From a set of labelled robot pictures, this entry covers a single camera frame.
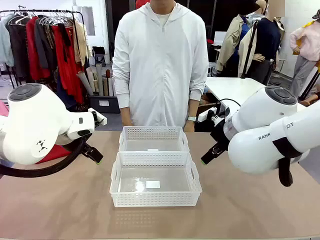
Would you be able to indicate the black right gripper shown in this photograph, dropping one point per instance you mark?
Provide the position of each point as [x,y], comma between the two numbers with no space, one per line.
[220,132]

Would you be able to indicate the dark grey hanging jacket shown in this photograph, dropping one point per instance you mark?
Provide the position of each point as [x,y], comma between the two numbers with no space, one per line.
[42,45]

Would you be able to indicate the mannequin in navy top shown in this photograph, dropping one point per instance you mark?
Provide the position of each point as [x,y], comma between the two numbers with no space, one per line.
[267,37]

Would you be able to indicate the white perforated plastic basket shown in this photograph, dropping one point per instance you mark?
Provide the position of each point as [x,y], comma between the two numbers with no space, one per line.
[130,131]
[155,200]

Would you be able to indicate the black hanging scarf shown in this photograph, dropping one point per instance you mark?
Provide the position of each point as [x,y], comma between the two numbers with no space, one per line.
[65,37]

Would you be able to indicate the red cap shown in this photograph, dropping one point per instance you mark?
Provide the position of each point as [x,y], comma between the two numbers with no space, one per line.
[140,3]

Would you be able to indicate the person's right hand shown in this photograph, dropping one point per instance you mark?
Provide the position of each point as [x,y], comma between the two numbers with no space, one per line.
[126,117]

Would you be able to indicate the person in white hoodie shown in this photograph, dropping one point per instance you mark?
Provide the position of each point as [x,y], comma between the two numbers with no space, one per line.
[160,75]

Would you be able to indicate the brown cardboard tube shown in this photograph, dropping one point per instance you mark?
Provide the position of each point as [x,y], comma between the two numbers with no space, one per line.
[108,75]

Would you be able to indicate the red hanging dress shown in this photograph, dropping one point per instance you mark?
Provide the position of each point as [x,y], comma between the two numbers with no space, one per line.
[70,75]

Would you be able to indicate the black storage bin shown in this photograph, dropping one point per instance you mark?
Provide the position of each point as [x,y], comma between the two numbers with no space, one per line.
[112,105]

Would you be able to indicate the black tripod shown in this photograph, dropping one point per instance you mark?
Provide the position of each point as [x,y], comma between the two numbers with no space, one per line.
[310,85]
[250,50]

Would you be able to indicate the white table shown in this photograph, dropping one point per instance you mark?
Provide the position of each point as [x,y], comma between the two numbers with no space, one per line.
[232,87]

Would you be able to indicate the grey paper roll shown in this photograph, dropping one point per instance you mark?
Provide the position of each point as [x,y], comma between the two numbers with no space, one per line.
[85,83]

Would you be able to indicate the light blue hanging garment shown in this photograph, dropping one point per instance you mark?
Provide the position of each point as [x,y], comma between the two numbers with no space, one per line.
[5,42]

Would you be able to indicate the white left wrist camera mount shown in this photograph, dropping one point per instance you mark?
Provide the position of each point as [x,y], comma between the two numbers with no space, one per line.
[101,120]

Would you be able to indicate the person's left forearm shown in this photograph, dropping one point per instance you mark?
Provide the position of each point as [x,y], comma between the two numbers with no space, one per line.
[193,108]

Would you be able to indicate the mannequin in beige trench coat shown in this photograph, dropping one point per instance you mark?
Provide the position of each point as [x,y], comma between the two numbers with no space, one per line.
[230,42]

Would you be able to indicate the black hat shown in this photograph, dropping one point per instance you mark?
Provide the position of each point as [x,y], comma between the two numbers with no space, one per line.
[247,7]

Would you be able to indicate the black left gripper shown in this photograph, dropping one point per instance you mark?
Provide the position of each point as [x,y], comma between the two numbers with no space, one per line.
[87,148]

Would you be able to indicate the white paper roll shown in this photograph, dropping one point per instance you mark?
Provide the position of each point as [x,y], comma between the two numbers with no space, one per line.
[113,87]

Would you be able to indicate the black chair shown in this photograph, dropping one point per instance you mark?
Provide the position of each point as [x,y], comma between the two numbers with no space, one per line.
[98,51]

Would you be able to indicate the mannequin in pink hoodie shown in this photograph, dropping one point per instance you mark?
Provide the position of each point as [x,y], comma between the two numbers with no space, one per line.
[310,40]

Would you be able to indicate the pink cloth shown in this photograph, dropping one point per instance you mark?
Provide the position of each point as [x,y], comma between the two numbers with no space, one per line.
[3,110]

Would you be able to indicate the white wrist watch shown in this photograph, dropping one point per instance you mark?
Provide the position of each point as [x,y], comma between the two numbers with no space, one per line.
[191,119]

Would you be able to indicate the person's left hand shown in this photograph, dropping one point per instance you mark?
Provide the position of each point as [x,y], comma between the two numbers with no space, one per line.
[190,127]

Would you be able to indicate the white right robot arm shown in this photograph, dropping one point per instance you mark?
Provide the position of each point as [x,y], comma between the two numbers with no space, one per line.
[262,110]

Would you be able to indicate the navy blue garment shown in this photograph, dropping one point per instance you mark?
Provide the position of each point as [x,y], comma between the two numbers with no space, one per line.
[62,95]

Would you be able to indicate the black metal clothes rack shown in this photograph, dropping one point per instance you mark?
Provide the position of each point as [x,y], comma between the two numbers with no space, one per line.
[62,11]

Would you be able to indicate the dark brown hanging garment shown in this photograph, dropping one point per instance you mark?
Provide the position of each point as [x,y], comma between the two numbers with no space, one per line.
[18,50]

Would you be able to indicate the white power strip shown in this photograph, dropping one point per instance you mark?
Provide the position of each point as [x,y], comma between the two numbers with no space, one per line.
[203,115]

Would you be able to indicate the red hanging coat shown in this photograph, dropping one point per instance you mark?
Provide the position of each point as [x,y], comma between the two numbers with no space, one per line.
[32,50]

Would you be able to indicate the beige cardboard tube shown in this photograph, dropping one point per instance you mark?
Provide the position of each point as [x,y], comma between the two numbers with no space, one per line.
[99,80]

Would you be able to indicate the white sign board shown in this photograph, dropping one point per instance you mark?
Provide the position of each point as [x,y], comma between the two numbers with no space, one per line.
[220,38]

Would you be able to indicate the brown cardboard box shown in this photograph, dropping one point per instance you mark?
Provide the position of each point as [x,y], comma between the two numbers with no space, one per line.
[207,100]

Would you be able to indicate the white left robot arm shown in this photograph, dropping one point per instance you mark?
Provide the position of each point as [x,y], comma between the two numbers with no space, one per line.
[37,120]

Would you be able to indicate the beige hanging garment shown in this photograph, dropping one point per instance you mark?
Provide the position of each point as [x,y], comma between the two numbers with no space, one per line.
[81,42]

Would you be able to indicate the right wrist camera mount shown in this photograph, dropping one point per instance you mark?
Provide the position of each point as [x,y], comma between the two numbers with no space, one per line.
[218,116]

